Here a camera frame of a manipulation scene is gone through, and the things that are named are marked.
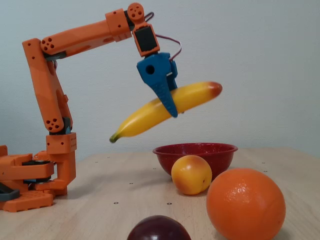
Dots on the red speckled bowl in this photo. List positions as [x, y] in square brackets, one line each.
[220, 160]

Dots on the dark grey base clamp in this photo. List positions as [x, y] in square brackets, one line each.
[11, 195]

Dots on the orange robot base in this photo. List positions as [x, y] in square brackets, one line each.
[25, 201]

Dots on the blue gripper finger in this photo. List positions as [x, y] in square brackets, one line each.
[166, 97]
[173, 81]

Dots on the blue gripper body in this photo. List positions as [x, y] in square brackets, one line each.
[155, 72]

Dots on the orange plastic orange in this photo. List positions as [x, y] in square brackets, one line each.
[245, 205]

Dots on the dark purple plastic plum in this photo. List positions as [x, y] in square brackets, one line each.
[158, 230]

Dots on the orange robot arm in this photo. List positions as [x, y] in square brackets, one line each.
[47, 95]

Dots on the yellow-orange plastic peach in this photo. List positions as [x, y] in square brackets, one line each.
[191, 175]

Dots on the yellow plastic banana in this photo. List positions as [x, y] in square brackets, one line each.
[140, 118]

